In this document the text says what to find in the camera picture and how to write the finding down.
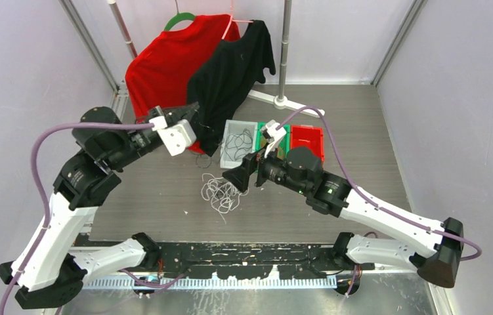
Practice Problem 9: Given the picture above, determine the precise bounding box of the orange cable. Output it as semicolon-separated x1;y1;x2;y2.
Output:
260;130;286;158

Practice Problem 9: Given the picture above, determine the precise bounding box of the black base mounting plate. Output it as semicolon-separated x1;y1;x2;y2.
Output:
127;242;353;280

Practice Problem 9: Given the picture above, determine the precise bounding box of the white cable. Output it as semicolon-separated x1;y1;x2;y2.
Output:
200;173;249;224

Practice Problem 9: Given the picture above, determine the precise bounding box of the pink clothes hanger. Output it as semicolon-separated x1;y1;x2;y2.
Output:
221;0;253;40

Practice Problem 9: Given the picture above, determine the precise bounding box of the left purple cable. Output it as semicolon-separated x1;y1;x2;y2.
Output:
0;121;156;315

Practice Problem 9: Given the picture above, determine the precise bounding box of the red plastic bin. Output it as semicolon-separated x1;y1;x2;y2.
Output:
289;125;325;162

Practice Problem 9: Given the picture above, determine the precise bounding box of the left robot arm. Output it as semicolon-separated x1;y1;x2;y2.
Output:
0;103;200;310

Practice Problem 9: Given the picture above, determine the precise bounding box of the black t-shirt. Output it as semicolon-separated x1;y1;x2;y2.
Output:
186;20;276;156

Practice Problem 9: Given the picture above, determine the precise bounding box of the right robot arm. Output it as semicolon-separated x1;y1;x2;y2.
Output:
223;146;463;288

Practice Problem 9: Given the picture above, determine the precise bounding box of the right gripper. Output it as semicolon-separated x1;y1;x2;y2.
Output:
223;139;309;195

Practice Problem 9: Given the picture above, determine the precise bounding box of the green plastic bin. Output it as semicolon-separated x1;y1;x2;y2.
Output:
255;122;290;159

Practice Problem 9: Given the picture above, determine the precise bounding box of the white clothes rack stand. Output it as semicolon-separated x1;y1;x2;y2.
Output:
248;0;326;119

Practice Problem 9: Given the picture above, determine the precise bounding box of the white plastic bin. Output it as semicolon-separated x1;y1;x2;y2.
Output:
220;119;257;169

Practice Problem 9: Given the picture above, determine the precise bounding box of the green clothes hanger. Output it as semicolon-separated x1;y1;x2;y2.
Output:
163;12;196;32

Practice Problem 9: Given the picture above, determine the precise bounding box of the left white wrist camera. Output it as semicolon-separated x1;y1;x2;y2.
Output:
146;106;197;156

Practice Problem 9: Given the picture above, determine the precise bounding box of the black thin cable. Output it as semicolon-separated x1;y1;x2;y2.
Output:
224;129;255;164

